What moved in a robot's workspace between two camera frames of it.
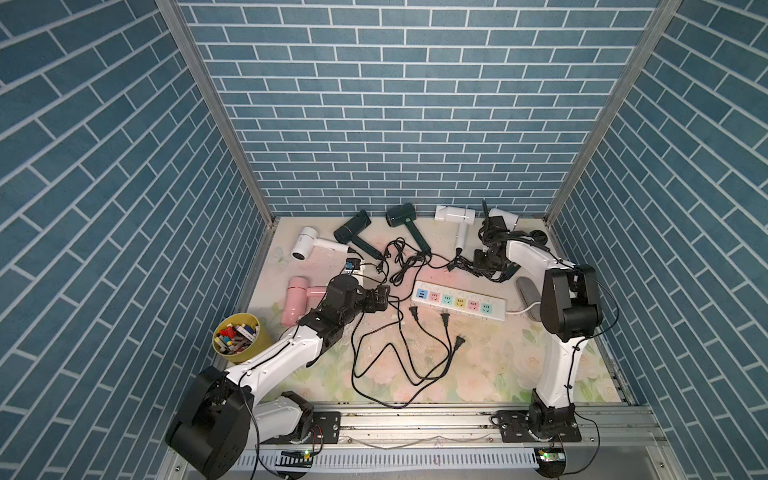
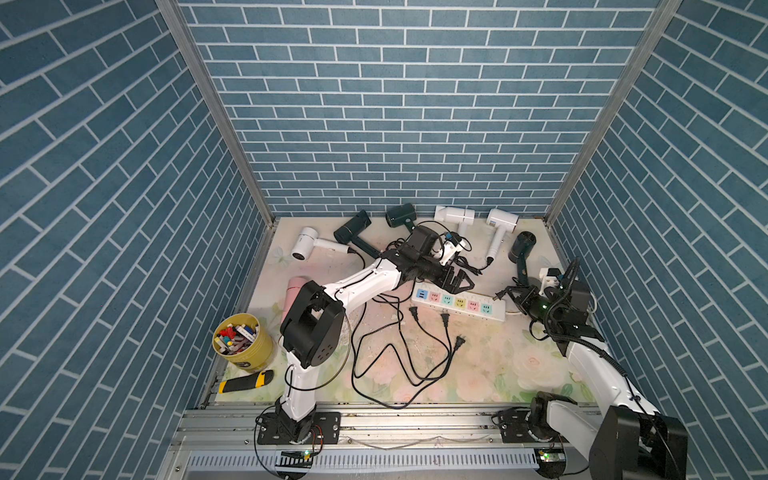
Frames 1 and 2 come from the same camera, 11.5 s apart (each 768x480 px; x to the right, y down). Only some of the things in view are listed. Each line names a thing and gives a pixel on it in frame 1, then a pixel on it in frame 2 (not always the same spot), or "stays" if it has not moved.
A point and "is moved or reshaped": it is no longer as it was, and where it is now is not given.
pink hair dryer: (300, 298) stays
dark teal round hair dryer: (539, 236) is moved or reshaped
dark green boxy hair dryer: (406, 213) stays
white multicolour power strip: (456, 300) stays
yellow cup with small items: (239, 338) stays
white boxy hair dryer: (463, 216) stays
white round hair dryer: (307, 241) stays
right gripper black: (478, 266) → (528, 294)
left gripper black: (381, 300) → (450, 286)
